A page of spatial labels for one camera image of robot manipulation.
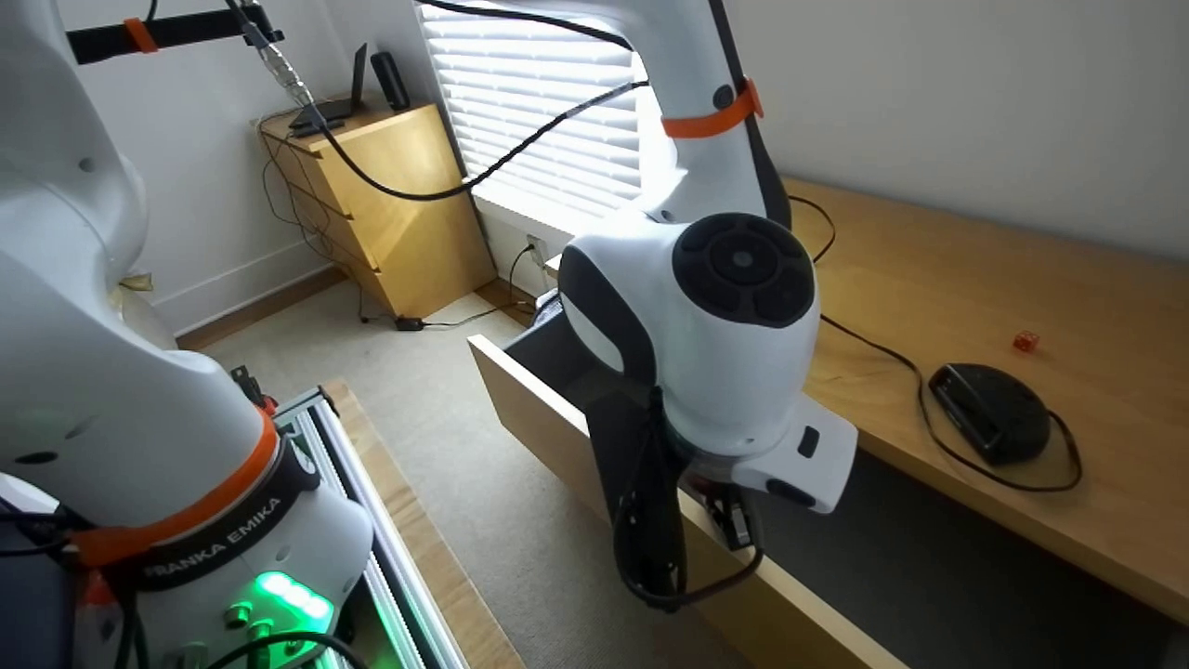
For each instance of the wooden dresser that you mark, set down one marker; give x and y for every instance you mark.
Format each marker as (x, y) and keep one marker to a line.
(780, 357)

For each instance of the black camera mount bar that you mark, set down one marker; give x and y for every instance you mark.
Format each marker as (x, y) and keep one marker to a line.
(151, 35)

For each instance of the small red object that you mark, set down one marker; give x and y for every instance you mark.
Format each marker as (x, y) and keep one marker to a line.
(1024, 343)

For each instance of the black items on cabinet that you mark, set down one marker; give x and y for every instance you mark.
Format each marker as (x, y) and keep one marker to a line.
(367, 65)

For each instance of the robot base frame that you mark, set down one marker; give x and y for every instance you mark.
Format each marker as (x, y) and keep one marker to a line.
(405, 604)

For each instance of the white window blinds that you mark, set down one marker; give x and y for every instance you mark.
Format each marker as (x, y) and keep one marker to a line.
(542, 118)

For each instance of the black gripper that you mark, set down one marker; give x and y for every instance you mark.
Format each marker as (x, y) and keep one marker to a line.
(640, 473)

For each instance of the wooden drawer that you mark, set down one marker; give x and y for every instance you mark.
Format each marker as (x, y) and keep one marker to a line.
(904, 579)

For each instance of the small wooden cabinet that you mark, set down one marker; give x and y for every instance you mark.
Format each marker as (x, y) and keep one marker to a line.
(374, 200)

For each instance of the black oval device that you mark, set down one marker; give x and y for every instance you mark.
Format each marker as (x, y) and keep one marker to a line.
(998, 414)

